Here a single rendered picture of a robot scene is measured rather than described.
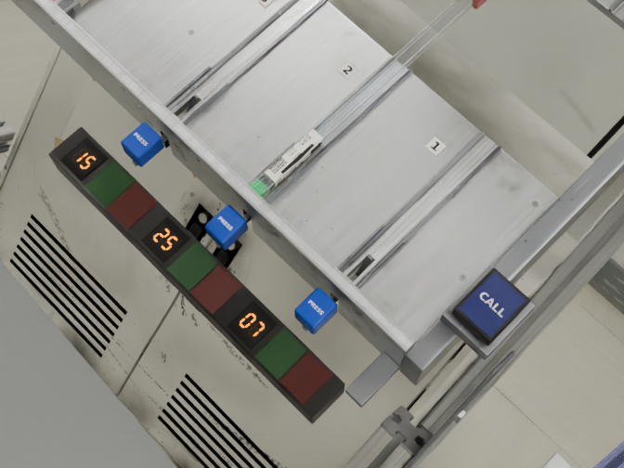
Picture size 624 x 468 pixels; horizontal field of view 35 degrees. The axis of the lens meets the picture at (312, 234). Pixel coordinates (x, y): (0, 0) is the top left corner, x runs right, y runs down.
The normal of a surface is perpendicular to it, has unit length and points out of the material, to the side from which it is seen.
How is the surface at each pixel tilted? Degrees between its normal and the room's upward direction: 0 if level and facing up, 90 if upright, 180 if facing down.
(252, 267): 90
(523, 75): 90
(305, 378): 43
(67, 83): 90
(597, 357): 0
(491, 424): 0
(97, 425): 0
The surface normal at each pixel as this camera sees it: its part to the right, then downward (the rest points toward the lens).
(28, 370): 0.48, -0.70
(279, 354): 0.00, -0.34
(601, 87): -0.52, 0.25
